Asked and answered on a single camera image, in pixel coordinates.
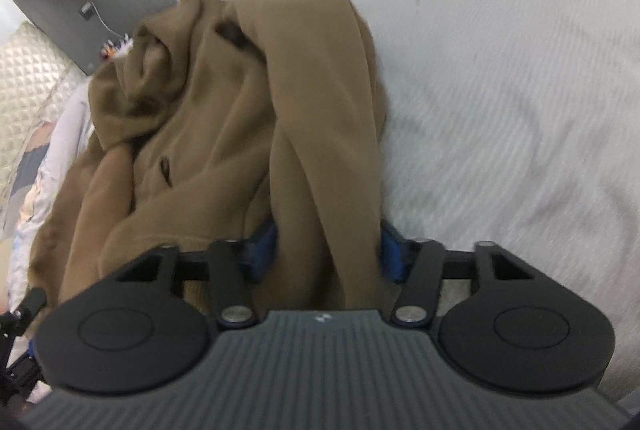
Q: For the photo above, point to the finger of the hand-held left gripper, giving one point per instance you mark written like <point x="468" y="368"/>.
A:
<point x="32" y="305"/>
<point x="20" y="377"/>

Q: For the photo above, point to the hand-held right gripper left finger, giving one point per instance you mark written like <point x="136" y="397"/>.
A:
<point x="260" y="255"/>

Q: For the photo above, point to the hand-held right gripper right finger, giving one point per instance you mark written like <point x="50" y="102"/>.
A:
<point x="392" y="255"/>

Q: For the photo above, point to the brown hoodie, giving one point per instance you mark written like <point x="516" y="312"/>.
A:
<point x="225" y="110"/>

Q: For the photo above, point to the silky grey printed quilt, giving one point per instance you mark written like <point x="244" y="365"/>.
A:
<point x="50" y="150"/>

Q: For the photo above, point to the pale bed cover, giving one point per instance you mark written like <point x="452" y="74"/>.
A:
<point x="500" y="85"/>

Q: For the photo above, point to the cream quilted headboard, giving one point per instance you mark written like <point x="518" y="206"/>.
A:
<point x="25" y="75"/>

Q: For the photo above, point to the small colourful trinkets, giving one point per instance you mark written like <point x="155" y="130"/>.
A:
<point x="116" y="49"/>

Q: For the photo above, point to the wall charger plug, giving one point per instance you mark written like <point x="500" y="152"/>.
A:
<point x="86" y="10"/>

